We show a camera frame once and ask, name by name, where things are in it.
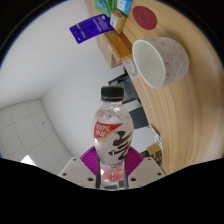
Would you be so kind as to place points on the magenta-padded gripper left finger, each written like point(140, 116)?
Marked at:
point(78, 172)

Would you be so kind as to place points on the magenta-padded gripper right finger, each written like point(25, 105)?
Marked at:
point(146, 171)

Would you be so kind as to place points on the clear drink bottle black cap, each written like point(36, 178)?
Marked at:
point(112, 140)

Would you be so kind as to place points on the brown carton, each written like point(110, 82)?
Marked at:
point(154, 153)

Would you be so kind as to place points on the rectangular ceiling light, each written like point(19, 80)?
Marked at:
point(28, 161)

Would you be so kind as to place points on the clear plastic bag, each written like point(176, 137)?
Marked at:
point(131, 68)

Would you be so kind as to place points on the white speckled mug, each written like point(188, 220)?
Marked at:
point(166, 61)

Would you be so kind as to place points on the wooden side desk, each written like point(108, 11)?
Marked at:
point(116, 46)

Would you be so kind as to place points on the purple foil package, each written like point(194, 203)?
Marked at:
point(91, 28)

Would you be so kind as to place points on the flat round red coaster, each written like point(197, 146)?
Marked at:
point(144, 17)

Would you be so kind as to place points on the green cloth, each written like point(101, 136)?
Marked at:
point(104, 6)

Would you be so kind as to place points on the small light blue box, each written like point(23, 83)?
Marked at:
point(125, 5)

